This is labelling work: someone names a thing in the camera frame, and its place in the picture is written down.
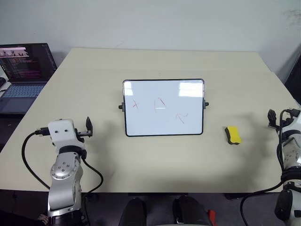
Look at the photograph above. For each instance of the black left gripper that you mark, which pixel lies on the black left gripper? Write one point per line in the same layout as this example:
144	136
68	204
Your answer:
82	135

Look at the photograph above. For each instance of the yellow and black board eraser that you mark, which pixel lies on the yellow and black board eraser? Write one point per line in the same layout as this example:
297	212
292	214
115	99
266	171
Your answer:
234	134

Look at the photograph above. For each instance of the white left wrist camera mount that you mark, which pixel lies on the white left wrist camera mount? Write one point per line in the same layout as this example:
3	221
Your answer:
62	131

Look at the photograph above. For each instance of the small red object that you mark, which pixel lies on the small red object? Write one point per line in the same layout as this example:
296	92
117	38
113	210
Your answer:
212	216

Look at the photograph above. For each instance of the dark rounded shape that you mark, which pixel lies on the dark rounded shape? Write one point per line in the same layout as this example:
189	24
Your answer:
190	212

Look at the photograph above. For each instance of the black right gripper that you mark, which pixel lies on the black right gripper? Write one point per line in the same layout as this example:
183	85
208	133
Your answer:
278	126

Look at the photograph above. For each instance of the white board with black frame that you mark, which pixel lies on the white board with black frame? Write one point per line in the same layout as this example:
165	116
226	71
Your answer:
162	94

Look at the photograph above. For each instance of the black table frame bar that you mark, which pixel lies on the black table frame bar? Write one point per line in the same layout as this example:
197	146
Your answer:
157	194

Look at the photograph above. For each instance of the open dark laptop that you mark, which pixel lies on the open dark laptop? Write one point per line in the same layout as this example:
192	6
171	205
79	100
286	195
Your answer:
26	70

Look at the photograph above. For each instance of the large black object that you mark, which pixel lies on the large black object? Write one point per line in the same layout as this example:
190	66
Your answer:
294	80

